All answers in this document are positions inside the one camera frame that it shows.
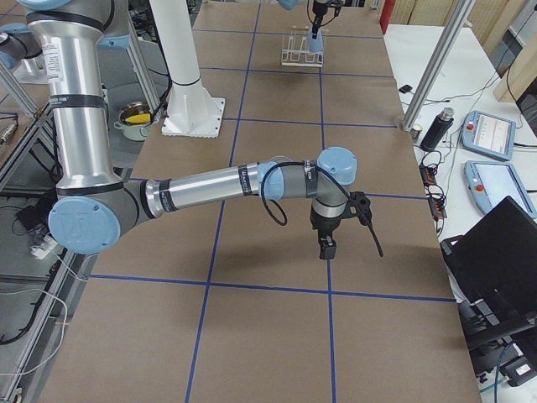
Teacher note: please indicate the white wire cup holder rack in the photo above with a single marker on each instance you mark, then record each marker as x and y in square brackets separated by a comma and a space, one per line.
[295, 49]

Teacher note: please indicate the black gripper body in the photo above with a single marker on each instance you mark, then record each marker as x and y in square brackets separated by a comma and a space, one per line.
[324, 223]
[317, 19]

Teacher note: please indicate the blue teach pendant upper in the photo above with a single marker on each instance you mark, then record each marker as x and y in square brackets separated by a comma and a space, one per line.
[488, 135]

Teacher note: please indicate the light blue plastic cup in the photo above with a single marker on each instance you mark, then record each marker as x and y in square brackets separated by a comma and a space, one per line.
[315, 41]

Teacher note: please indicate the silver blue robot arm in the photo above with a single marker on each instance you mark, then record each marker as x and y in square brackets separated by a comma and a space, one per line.
[95, 207]
[290, 4]

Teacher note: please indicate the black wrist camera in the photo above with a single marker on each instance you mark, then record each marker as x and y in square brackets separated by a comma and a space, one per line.
[360, 207]

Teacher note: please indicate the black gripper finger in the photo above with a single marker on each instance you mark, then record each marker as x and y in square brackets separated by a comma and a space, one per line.
[327, 247]

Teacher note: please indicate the black thermos bottle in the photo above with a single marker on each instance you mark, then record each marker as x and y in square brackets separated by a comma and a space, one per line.
[441, 123]

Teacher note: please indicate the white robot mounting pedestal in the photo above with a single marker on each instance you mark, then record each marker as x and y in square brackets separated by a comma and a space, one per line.
[191, 110]

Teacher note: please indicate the white enamel pot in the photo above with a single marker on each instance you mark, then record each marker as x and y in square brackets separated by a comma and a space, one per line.
[133, 121]

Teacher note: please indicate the aluminium frame post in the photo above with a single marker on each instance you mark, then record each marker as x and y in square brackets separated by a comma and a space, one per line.
[438, 57]

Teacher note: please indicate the blue teach pendant lower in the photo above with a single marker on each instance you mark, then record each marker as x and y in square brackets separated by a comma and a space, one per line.
[490, 182]

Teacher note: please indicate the blue teach pendant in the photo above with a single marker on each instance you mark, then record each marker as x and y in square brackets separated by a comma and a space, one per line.
[490, 182]
[488, 135]

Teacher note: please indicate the black laptop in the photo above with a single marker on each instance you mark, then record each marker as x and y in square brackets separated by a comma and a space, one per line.
[494, 264]

